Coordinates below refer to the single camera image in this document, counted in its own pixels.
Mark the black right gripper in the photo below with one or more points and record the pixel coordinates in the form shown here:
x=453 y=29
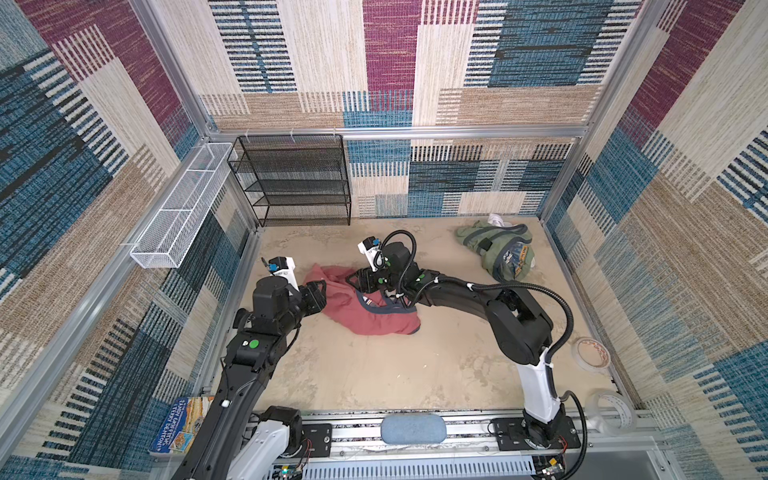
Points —
x=364 y=278

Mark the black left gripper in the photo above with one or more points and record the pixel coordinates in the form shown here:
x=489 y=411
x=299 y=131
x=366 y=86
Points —
x=312 y=299

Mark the red cloth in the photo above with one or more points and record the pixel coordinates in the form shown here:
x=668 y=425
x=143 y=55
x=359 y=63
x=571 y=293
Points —
x=368 y=314

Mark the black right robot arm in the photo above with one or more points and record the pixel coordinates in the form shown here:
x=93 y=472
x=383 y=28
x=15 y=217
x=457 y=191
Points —
x=530 y=323

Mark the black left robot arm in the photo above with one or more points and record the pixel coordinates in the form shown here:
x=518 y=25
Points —
x=249 y=364

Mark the white cloth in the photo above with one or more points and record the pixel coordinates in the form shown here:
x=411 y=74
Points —
x=497 y=221

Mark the green cloth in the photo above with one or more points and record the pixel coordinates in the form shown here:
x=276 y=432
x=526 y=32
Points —
x=506 y=253

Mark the blue oval pad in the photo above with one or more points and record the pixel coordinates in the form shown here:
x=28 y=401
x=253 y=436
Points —
x=413 y=429

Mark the colourful children's book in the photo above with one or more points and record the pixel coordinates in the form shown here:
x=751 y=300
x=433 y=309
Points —
x=180 y=426

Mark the clear tape roll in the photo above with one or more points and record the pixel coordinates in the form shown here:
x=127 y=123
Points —
x=610 y=413
x=591 y=355

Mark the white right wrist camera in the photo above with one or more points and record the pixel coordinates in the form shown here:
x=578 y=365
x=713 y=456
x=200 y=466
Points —
x=370 y=247

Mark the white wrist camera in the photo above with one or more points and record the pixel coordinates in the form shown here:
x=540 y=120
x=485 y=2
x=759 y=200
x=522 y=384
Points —
x=370 y=247
x=283 y=267

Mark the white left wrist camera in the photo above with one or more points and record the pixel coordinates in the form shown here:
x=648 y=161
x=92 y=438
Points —
x=283 y=267

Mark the black wire mesh shelf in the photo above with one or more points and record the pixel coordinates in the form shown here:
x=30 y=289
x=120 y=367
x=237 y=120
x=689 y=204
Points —
x=294 y=180

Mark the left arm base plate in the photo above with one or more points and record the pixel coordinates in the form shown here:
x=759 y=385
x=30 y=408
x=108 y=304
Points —
x=316 y=440

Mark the white wire mesh basket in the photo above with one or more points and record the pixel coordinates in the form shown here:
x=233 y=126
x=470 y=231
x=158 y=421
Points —
x=169 y=236

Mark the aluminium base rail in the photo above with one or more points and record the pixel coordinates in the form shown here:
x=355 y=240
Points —
x=283 y=443

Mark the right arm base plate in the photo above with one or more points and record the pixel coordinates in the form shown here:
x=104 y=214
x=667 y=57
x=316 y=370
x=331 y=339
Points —
x=519 y=434

